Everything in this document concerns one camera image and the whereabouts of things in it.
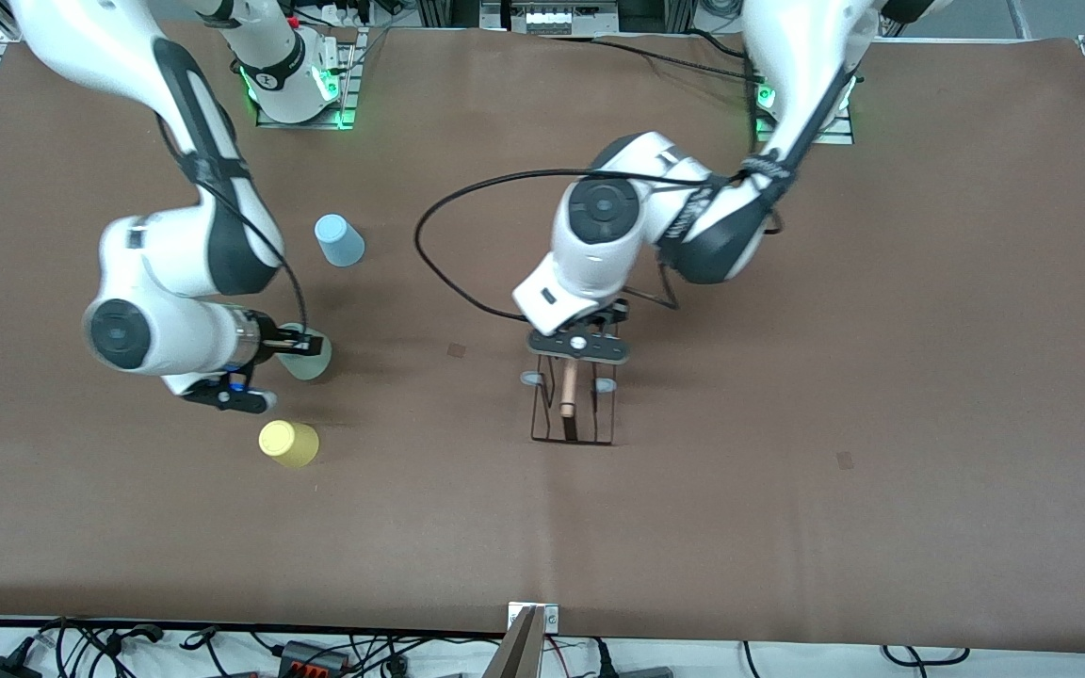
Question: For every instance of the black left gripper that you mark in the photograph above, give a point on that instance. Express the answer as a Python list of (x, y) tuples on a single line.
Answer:
[(611, 314)]

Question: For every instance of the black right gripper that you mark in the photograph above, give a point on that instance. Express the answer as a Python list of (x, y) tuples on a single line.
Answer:
[(268, 338)]

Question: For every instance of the pale green plastic cup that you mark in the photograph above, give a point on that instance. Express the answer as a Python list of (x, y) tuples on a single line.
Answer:
[(315, 365)]

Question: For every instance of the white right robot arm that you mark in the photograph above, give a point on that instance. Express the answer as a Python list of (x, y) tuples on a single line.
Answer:
[(147, 56)]

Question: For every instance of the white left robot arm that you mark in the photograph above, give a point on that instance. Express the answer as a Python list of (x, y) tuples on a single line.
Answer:
[(599, 245)]

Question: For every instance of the yellow plastic cup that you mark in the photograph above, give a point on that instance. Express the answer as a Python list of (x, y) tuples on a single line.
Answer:
[(289, 443)]

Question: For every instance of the light blue plastic cup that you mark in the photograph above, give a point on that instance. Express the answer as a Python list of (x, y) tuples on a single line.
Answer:
[(341, 241)]

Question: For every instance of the black box with orange connectors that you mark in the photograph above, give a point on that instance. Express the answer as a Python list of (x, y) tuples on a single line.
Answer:
[(315, 656)]

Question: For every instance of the white terminal block unit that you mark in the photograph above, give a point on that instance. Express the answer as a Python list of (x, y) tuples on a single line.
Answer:
[(550, 19)]

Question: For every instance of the white power strip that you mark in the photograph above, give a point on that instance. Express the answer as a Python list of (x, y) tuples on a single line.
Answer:
[(347, 13)]

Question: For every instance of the black power adapter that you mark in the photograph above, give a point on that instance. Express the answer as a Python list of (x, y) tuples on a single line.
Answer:
[(4, 667)]

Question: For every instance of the aluminium profile post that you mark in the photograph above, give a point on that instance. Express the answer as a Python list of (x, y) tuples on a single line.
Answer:
[(516, 650)]

